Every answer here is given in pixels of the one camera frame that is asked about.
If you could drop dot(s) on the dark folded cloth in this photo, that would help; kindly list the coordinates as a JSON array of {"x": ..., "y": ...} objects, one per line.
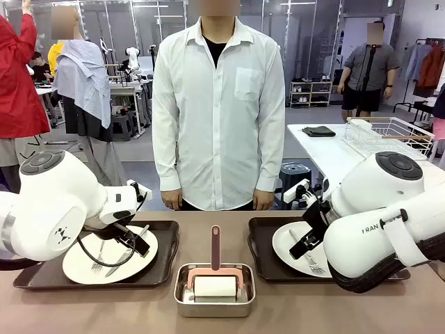
[{"x": 318, "y": 131}]

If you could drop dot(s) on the dark plastic stool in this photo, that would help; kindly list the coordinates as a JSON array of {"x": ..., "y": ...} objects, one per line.
[{"x": 295, "y": 181}]

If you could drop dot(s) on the person's right forearm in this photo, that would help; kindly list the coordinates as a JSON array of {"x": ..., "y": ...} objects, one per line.
[{"x": 165, "y": 163}]

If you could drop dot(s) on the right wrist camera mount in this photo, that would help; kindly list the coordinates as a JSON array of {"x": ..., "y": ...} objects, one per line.
[{"x": 295, "y": 191}]

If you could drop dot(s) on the black clothes rack with garments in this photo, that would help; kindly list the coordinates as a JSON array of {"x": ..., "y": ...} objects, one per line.
[{"x": 431, "y": 66}]

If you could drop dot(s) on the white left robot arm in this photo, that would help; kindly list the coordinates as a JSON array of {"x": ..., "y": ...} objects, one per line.
[{"x": 52, "y": 195}]

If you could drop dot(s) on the person in yellow hoodie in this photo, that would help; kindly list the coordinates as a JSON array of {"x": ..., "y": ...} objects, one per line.
[{"x": 55, "y": 59}]

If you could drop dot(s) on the grey step stool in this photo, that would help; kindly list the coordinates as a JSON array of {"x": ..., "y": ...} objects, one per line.
[{"x": 123, "y": 127}]

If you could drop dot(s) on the silver fork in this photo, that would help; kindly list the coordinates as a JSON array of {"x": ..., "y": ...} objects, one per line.
[
  {"x": 97, "y": 266},
  {"x": 316, "y": 268}
]

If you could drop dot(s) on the rectangular steel tray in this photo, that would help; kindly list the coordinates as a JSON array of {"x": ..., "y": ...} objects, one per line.
[{"x": 212, "y": 309}]

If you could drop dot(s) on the mannequin with striped shirt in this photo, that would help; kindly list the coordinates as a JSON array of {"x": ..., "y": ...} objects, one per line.
[{"x": 83, "y": 80}]

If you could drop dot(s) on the white background workbench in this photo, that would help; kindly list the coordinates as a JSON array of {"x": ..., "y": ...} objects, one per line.
[{"x": 121, "y": 91}]

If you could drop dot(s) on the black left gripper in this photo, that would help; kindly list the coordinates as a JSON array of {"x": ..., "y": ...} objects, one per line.
[{"x": 111, "y": 231}]

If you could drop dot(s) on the white round plate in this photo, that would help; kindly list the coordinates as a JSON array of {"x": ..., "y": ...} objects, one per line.
[
  {"x": 281, "y": 247},
  {"x": 139, "y": 264}
]

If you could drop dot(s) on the person in grey t-shirt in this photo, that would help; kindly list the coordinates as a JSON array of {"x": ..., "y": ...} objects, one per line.
[{"x": 379, "y": 66}]

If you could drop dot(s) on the white cutlery holder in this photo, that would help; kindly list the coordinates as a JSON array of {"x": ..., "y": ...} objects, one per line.
[{"x": 358, "y": 127}]

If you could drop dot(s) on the white shoe rack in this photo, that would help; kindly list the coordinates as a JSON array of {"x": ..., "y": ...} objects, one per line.
[{"x": 309, "y": 92}]

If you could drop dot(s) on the person's left hand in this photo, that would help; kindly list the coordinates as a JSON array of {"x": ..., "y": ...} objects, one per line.
[{"x": 264, "y": 200}]

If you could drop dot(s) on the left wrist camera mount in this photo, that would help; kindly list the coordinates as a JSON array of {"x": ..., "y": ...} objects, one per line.
[{"x": 142, "y": 193}]

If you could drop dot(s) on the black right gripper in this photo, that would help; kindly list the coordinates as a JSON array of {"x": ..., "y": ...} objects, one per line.
[{"x": 316, "y": 219}]

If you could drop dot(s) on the person in white shirt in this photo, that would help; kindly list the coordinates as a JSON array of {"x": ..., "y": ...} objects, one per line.
[{"x": 215, "y": 121}]

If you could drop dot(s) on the black camera stand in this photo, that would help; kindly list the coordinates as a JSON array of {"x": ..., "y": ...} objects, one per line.
[{"x": 368, "y": 69}]

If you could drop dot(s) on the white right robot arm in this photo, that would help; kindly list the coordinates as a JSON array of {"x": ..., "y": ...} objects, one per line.
[{"x": 365, "y": 243}]

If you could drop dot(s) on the mannequin with red jacket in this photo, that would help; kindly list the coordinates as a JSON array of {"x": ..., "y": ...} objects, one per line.
[{"x": 17, "y": 87}]

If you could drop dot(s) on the person's right hand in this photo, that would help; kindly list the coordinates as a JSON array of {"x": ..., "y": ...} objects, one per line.
[{"x": 172, "y": 200}]

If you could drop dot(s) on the black tripod pole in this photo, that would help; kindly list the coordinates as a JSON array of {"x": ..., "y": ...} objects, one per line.
[{"x": 153, "y": 62}]

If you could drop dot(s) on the white side table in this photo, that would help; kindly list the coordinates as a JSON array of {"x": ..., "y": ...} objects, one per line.
[{"x": 320, "y": 149}]

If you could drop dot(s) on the pink lint roller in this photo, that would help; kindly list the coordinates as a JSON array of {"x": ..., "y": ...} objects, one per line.
[{"x": 215, "y": 285}]

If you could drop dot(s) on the silver table knife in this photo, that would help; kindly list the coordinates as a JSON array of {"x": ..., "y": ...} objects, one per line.
[{"x": 114, "y": 269}]

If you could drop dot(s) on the dark brown serving tray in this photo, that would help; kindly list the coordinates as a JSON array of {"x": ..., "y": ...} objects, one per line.
[
  {"x": 163, "y": 243},
  {"x": 264, "y": 257}
]

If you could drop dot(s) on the seated person in black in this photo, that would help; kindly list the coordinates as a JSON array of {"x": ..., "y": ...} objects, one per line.
[{"x": 41, "y": 67}]

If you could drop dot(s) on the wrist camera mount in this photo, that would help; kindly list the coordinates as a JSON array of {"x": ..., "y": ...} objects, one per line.
[
  {"x": 295, "y": 191},
  {"x": 142, "y": 193}
]

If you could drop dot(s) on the person's left forearm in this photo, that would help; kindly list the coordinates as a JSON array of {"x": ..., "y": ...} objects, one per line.
[{"x": 271, "y": 163}]

